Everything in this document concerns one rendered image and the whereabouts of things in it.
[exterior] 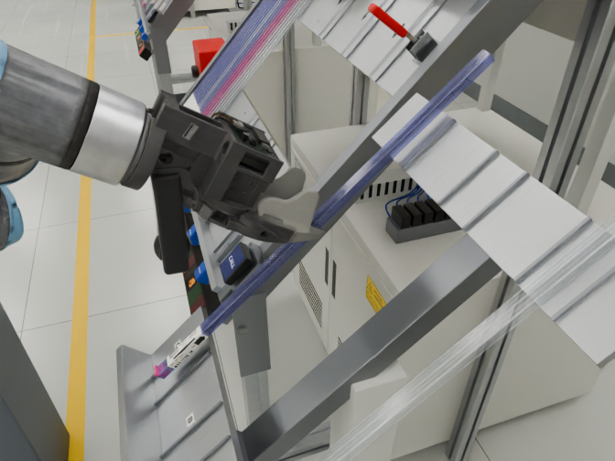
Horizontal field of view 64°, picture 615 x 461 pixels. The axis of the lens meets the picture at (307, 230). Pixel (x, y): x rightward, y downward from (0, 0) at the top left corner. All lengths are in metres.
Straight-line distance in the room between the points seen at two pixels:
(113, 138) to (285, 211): 0.17
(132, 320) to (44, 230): 0.72
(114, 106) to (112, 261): 1.66
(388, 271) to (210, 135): 0.59
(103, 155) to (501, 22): 0.50
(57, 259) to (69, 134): 1.76
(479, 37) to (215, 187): 0.40
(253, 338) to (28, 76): 0.49
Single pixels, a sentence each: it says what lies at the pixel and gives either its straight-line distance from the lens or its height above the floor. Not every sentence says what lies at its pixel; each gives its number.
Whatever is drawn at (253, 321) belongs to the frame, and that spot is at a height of 0.71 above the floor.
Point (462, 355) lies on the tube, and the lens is 0.39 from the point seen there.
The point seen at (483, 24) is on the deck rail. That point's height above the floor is 1.08.
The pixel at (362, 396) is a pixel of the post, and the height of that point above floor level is 0.80.
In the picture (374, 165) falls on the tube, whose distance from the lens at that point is 0.52.
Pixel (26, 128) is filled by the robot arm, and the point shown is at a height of 1.09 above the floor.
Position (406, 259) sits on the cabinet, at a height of 0.62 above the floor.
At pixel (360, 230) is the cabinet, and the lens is 1.05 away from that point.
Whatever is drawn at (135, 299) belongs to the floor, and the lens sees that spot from 1.87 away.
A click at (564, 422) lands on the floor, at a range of 1.63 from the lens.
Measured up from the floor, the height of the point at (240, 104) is 0.84.
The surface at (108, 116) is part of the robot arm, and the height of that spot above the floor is 1.09.
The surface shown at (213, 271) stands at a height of 0.73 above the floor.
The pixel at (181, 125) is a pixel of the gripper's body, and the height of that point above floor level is 1.07.
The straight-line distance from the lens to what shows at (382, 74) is 0.75.
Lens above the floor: 1.25
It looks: 37 degrees down
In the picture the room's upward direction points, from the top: straight up
